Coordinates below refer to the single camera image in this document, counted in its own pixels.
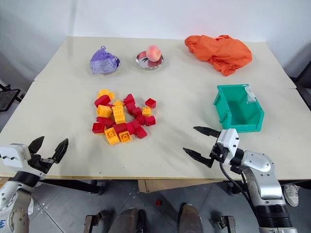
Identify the black stand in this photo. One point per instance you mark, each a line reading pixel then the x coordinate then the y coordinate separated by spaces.
pixel 9 98

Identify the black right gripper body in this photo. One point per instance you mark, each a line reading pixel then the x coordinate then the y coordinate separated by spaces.
pixel 218 154

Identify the dark furniture at edge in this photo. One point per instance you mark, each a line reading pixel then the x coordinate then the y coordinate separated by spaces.
pixel 302 82

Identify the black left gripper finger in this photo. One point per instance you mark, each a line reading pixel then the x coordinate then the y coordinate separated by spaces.
pixel 60 150
pixel 36 145

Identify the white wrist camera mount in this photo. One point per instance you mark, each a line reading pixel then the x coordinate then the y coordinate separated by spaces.
pixel 228 138
pixel 13 155

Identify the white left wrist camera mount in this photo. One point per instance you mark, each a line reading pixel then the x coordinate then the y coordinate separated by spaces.
pixel 13 155

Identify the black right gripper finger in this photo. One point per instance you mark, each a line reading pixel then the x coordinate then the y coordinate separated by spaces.
pixel 197 155
pixel 207 131

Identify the crumpled orange cloth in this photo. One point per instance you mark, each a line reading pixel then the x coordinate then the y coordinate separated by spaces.
pixel 218 53

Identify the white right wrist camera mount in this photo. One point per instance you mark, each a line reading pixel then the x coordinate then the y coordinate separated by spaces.
pixel 228 138

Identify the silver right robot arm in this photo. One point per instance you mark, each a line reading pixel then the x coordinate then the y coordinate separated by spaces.
pixel 261 167

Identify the clear label on bin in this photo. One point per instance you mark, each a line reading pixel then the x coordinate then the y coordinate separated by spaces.
pixel 250 95

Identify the metal bracket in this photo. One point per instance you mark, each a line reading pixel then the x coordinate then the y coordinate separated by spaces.
pixel 224 223
pixel 97 222

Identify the dark rounded brown shape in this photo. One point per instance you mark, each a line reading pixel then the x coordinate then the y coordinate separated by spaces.
pixel 128 221
pixel 190 218

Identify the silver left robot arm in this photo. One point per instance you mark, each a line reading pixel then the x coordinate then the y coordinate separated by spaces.
pixel 14 194

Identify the purple plastic bag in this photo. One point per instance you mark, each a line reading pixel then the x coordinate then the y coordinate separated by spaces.
pixel 103 61

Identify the small red item on floor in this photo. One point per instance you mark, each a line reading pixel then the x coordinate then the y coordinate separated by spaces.
pixel 158 202

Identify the white sneaker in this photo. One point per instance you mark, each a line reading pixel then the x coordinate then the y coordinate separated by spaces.
pixel 291 193

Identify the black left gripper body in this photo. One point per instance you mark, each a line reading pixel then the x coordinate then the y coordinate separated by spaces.
pixel 39 163

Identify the pink peach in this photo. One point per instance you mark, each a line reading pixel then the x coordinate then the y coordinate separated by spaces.
pixel 153 53

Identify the green plastic bin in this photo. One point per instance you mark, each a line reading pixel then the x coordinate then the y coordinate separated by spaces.
pixel 239 109

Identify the shiny silver plate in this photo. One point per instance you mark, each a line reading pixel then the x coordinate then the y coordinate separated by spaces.
pixel 145 62

